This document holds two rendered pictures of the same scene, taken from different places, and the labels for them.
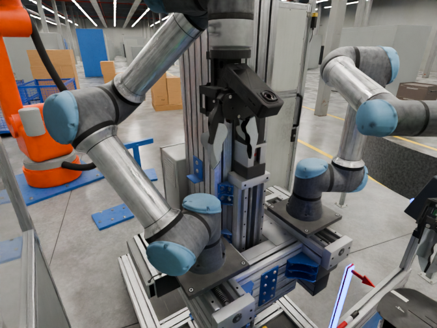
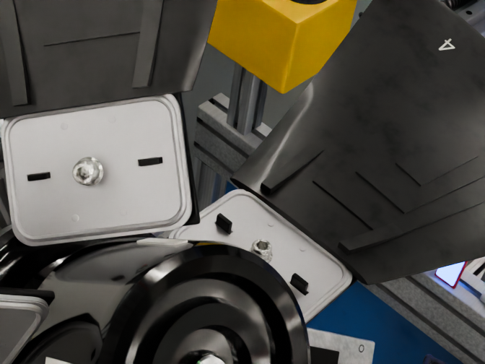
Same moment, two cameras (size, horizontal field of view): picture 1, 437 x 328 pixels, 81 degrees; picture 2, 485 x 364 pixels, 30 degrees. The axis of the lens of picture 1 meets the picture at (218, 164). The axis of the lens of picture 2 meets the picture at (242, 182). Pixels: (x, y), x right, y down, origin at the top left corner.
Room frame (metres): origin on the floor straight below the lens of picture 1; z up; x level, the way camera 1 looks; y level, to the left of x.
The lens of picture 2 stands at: (0.05, -0.81, 1.56)
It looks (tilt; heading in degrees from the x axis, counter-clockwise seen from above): 46 degrees down; 70
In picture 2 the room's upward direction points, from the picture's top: 10 degrees clockwise
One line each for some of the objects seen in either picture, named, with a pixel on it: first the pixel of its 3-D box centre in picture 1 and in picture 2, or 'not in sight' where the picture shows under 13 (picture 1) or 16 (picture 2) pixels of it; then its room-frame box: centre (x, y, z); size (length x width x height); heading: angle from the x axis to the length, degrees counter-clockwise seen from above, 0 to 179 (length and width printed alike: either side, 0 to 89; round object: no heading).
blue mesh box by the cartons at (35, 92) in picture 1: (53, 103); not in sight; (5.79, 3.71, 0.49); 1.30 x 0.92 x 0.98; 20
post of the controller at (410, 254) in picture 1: (411, 249); not in sight; (0.77, -0.76, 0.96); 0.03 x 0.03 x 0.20; 34
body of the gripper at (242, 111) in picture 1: (227, 85); not in sight; (0.49, -0.02, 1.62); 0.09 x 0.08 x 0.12; 34
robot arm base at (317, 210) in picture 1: (305, 200); not in sight; (0.92, -0.37, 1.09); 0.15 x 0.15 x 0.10
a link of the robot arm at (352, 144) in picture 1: (355, 127); not in sight; (0.91, -0.50, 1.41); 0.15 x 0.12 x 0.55; 88
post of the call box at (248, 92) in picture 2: not in sight; (250, 83); (0.32, -0.07, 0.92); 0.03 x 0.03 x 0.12; 34
